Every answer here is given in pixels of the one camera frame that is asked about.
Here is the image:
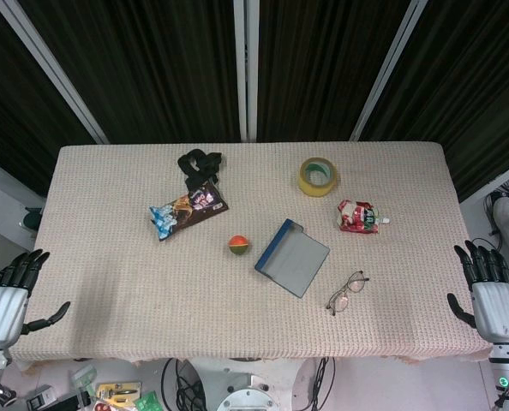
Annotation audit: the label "yellow tape roll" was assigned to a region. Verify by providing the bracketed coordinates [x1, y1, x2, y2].
[297, 157, 338, 198]

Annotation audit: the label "beige woven tablecloth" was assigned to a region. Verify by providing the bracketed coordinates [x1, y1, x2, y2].
[9, 141, 494, 365]

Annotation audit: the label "yellow tool package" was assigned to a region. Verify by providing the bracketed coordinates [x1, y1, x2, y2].
[95, 382, 143, 406]

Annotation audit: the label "green packet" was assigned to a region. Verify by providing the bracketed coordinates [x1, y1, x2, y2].
[132, 390, 164, 411]

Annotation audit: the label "red drink pouch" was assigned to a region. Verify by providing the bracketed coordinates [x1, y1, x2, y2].
[337, 199, 392, 235]

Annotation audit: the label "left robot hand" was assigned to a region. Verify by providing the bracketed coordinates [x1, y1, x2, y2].
[0, 250, 72, 343]

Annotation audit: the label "grey notebook blue spine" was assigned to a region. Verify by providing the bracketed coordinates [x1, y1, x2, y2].
[254, 218, 331, 299]

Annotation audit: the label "brown and blue snack bag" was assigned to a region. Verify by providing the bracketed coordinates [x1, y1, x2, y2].
[147, 179, 230, 243]

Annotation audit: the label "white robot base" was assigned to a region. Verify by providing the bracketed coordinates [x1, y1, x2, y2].
[215, 372, 281, 411]

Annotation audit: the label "orange and green ball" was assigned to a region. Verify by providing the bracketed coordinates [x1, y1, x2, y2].
[228, 234, 253, 256]

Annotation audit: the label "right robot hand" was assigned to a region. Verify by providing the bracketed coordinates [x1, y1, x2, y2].
[446, 240, 509, 343]

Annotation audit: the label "black fabric strap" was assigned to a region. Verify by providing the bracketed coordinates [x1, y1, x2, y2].
[177, 149, 224, 193]

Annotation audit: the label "black cable bundle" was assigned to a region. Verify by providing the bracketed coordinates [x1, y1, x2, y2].
[160, 358, 208, 411]

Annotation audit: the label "eyeglasses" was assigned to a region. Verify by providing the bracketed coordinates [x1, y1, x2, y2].
[326, 270, 370, 317]

